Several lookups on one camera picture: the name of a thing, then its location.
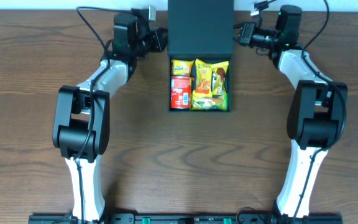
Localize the small yellow snack packet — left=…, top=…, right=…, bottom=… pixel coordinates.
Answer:
left=171, top=59, right=194, bottom=77

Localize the red Pringles can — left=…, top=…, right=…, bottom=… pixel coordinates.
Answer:
left=170, top=76, right=192, bottom=109

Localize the dark green box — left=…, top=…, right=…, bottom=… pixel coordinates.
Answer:
left=168, top=0, right=234, bottom=111

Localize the yellow chocolate bar wrapper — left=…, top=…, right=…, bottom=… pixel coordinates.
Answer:
left=211, top=61, right=229, bottom=95

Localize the yellow orange biscuit packet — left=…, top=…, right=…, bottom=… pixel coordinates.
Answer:
left=193, top=59, right=213, bottom=97

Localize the green yellow snack packet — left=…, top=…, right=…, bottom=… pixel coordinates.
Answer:
left=191, top=94, right=227, bottom=111

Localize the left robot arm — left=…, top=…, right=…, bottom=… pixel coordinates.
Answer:
left=52, top=6, right=168, bottom=223

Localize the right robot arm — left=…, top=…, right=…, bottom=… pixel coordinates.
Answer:
left=234, top=1, right=347, bottom=223

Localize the black mounting rail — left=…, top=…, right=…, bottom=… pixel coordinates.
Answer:
left=28, top=213, right=344, bottom=224

